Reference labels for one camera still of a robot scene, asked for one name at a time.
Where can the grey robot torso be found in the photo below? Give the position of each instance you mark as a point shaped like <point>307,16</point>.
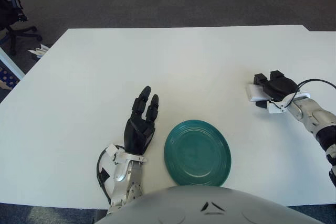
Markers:
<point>183,205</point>

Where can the white desk edge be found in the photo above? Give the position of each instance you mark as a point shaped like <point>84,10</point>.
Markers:
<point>10,64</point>

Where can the blue dotted patterned panel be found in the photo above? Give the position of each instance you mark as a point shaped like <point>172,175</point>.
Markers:
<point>6,77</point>

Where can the black office chair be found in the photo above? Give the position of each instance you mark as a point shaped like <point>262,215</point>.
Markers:
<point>8,11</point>

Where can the white charger block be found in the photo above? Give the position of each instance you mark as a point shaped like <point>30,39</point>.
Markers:
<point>254,93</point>

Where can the white paper scraps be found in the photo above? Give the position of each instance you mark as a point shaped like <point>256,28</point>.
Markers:
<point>39,51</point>

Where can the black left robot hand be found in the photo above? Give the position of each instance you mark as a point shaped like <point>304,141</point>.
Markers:
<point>136,134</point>

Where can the green ceramic plate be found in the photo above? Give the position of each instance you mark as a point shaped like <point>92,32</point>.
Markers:
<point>197,153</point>

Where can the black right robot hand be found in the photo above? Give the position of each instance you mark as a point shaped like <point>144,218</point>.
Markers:
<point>281,87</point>

